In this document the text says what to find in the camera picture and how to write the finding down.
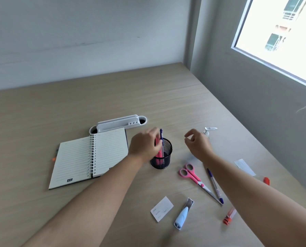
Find person's left hand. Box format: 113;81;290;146
128;127;164;164

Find person's right hand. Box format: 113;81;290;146
184;128;215;162

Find pink highlighter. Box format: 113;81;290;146
155;137;164;158

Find person's right forearm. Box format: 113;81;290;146
203;151;306;247

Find person's left forearm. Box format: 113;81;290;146
21;154;143;247

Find white pump bottle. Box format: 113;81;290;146
203;127;218;139

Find black mesh pen cup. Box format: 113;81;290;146
150;138;173;170

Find white plastic desk organizer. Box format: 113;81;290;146
89;115;148;135

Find clear blue ballpoint pen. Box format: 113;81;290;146
207;168;224;204

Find plain white paper slip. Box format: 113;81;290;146
234;159;257;177

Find open spiral lined notebook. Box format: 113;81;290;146
49;127;129;190

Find white printed paper card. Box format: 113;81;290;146
150;196;174;223

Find light blue staple remover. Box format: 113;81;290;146
174;198;195;231

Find orange marker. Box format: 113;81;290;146
223;208;237;226

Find window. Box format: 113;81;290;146
231;0;306;90

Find pink handled scissors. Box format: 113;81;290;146
179;163;223;205

